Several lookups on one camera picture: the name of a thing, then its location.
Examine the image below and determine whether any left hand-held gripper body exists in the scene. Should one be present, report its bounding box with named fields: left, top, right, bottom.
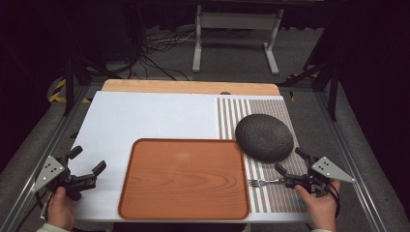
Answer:
left=31, top=155, right=98, bottom=202

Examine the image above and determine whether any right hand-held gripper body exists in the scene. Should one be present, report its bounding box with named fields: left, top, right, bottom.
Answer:
left=283, top=156, right=356, bottom=198

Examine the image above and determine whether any silver metal fork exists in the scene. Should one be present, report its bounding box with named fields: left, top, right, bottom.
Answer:
left=247, top=178, right=286, bottom=189

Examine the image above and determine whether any person's right hand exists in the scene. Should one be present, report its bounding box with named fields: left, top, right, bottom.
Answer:
left=294, top=179, right=341, bottom=232

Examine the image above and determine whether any person's left hand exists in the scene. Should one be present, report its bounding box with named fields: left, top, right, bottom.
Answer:
left=46, top=186, right=77, bottom=232

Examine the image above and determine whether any striped brown placemat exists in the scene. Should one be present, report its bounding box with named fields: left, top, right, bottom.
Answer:
left=214, top=96, right=309, bottom=215

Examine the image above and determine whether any dark grey textured plate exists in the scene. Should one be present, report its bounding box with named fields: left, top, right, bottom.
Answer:
left=234, top=113, right=295, bottom=163

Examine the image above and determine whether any white table mat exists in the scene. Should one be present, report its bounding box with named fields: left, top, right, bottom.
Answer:
left=68, top=90, right=312, bottom=224

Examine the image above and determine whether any black tripod stand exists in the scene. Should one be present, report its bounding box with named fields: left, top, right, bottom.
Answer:
left=62, top=38, right=124, bottom=118
left=278, top=38, right=340, bottom=123

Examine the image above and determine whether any orange wood-grain tray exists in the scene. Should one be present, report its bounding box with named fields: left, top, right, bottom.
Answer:
left=117, top=137, right=251, bottom=221

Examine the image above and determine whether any grey metal stand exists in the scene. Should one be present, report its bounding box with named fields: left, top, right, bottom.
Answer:
left=191, top=4, right=284, bottom=76

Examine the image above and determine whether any aluminium frame rail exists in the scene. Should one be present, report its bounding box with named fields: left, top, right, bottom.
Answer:
left=313, top=91, right=390, bottom=232
left=0, top=84, right=95, bottom=232

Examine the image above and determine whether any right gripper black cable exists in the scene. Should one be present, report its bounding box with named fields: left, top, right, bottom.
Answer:
left=325, top=183, right=342, bottom=218

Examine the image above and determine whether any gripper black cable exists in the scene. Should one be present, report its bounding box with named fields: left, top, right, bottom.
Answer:
left=34, top=190, right=54, bottom=220
left=325, top=183, right=342, bottom=218

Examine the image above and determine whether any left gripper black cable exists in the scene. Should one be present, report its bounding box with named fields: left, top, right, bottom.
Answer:
left=34, top=190, right=54, bottom=220

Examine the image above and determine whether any bundle of floor cables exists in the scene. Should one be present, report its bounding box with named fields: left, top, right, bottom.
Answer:
left=128, top=27, right=198, bottom=81

